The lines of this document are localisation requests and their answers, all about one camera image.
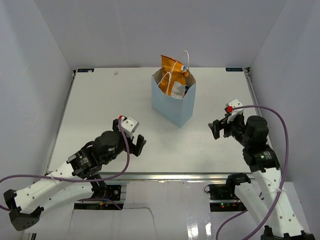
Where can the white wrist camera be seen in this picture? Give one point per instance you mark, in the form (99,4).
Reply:
(129,125)
(233,109)

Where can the orange chip bag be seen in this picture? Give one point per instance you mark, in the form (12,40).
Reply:
(174,77)

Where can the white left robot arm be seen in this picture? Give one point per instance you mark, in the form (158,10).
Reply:
(75,179)

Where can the dark blue snack bag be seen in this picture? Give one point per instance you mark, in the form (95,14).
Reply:
(187,87)

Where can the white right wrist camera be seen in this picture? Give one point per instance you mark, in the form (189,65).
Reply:
(233,109)

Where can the black left corner label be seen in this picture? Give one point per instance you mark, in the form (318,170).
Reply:
(85,70)

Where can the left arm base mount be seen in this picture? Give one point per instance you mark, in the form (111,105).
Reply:
(102,198)

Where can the light blue paper bag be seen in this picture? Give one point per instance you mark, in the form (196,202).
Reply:
(178,111)

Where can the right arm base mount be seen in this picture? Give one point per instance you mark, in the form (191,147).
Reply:
(220,199)

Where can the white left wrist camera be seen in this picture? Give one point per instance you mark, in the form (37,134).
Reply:
(129,125)

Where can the black right corner label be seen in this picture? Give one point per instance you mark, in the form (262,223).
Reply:
(233,69)

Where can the black corner label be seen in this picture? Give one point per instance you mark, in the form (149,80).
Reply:
(233,69)
(85,70)

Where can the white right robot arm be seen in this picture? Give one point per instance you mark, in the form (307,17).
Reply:
(272,211)

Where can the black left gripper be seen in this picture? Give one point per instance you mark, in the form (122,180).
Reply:
(136,149)

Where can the aluminium table edge rail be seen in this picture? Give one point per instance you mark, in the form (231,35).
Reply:
(173,176)

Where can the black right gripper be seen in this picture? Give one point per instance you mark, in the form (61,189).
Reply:
(223,123)

